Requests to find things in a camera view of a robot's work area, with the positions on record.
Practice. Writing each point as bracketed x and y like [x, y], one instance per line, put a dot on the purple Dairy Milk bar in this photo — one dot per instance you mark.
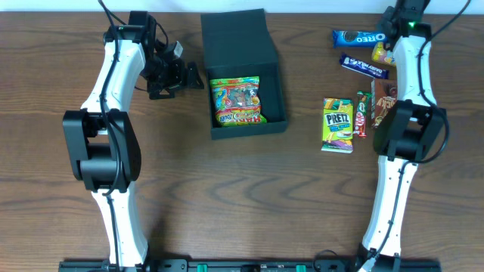
[362, 67]

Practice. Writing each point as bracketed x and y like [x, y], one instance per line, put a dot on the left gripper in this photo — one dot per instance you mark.
[181, 78]

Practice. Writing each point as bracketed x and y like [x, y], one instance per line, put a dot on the yellow Mentos gum bottle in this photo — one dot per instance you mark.
[381, 55]

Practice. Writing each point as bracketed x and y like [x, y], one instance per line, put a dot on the blue Oreo cookie pack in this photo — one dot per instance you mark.
[357, 39]

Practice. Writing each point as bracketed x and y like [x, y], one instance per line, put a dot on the black gift box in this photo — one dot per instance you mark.
[238, 44]

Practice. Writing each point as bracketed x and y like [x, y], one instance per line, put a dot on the brown Pocky box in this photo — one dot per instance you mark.
[384, 95]

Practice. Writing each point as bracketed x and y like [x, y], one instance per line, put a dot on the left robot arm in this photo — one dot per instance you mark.
[103, 149]

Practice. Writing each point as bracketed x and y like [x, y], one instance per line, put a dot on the Haribo sour worms bag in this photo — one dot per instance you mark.
[237, 101]

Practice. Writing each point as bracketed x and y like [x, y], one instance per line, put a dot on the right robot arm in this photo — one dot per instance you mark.
[402, 140]

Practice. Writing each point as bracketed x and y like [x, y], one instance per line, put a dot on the KitKat Milo bar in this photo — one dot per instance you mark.
[361, 114]

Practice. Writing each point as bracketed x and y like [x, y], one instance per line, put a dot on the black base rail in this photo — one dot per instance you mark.
[323, 265]

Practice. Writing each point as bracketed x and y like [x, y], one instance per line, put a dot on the green Pretz box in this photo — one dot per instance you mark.
[337, 125]

